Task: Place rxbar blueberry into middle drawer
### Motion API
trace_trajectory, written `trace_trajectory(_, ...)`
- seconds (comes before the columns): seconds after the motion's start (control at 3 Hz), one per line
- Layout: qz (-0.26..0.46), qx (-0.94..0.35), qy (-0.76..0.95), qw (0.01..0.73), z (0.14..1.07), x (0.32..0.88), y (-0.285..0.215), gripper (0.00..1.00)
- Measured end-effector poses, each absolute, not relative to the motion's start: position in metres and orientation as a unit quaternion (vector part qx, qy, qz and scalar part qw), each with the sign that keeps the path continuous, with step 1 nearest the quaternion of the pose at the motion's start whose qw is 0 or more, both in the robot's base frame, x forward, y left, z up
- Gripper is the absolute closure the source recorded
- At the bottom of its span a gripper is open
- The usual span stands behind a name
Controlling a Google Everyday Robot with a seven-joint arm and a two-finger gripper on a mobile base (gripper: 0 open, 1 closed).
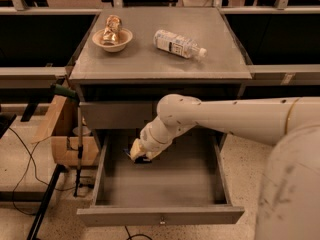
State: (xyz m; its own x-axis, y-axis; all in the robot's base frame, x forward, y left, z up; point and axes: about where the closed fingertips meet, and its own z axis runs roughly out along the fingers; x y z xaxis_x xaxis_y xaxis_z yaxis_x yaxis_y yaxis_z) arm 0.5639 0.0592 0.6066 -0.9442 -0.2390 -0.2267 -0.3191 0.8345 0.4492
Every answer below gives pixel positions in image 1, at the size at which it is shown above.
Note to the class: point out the open grey middle drawer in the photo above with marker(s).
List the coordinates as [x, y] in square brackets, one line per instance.
[185, 185]

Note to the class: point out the black metal stand leg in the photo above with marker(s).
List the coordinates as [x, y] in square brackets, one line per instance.
[44, 203]

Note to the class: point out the metal railing frame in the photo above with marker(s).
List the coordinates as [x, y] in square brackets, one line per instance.
[40, 71]

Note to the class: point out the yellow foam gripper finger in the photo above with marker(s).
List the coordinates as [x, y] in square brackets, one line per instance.
[136, 150]
[151, 155]

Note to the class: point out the grey drawer cabinet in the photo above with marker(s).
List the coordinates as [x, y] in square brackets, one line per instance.
[153, 92]

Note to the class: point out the cardboard box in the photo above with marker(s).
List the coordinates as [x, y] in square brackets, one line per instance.
[59, 126]

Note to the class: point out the closed grey top drawer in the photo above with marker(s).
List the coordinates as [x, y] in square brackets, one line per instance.
[117, 114]

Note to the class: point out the clear plastic water bottle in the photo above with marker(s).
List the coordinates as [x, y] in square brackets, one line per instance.
[178, 45]

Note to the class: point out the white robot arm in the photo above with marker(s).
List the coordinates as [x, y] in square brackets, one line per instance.
[289, 199]

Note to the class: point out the crushed gold can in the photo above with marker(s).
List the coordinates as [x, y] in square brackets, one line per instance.
[111, 33]

